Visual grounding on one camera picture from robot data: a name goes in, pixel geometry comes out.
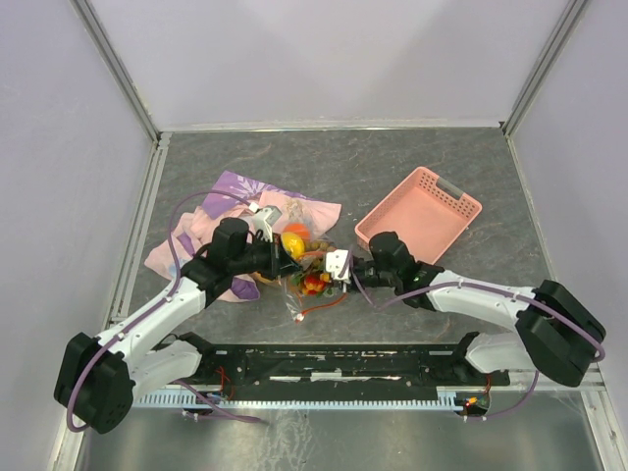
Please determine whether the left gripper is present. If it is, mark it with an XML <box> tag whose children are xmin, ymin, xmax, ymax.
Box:
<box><xmin>230</xmin><ymin>232</ymin><xmax>303</xmax><ymax>281</ymax></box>

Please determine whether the fake red cherry bunch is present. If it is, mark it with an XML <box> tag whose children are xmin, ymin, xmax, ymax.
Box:
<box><xmin>300</xmin><ymin>273</ymin><xmax>330</xmax><ymax>296</ymax></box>

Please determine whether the clear zip top bag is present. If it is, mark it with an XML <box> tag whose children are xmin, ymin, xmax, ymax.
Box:
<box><xmin>252</xmin><ymin>222</ymin><xmax>351</xmax><ymax>323</ymax></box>

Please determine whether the fake brown longan bunch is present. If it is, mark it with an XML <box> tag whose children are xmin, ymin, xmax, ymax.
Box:
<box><xmin>305</xmin><ymin>238</ymin><xmax>336</xmax><ymax>252</ymax></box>

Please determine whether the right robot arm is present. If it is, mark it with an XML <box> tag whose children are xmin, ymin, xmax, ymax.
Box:
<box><xmin>324</xmin><ymin>232</ymin><xmax>606</xmax><ymax>388</ymax></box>

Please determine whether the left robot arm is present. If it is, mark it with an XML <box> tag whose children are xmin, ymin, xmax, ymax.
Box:
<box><xmin>53</xmin><ymin>218</ymin><xmax>300</xmax><ymax>434</ymax></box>

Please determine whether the fake yellow lemon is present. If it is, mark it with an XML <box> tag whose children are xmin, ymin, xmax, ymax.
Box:
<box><xmin>281</xmin><ymin>232</ymin><xmax>306</xmax><ymax>260</ymax></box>

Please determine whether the fake orange persimmon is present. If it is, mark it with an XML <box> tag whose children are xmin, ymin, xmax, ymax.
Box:
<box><xmin>284</xmin><ymin>223</ymin><xmax>310</xmax><ymax>239</ymax></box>

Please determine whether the pink purple printed cloth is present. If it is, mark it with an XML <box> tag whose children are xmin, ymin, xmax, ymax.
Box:
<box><xmin>144</xmin><ymin>171</ymin><xmax>341</xmax><ymax>281</ymax></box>

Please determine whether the pink plastic basket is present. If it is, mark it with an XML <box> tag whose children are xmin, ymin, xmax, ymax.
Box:
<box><xmin>354</xmin><ymin>167</ymin><xmax>482</xmax><ymax>264</ymax></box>

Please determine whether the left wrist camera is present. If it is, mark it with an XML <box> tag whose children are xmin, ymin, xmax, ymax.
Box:
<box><xmin>248</xmin><ymin>202</ymin><xmax>282</xmax><ymax>242</ymax></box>

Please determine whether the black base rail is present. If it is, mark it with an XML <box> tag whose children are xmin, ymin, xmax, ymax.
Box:
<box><xmin>185</xmin><ymin>335</ymin><xmax>510</xmax><ymax>400</ymax></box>

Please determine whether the light blue cable duct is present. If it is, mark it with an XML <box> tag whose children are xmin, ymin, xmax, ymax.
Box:
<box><xmin>133</xmin><ymin>387</ymin><xmax>462</xmax><ymax>412</ymax></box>

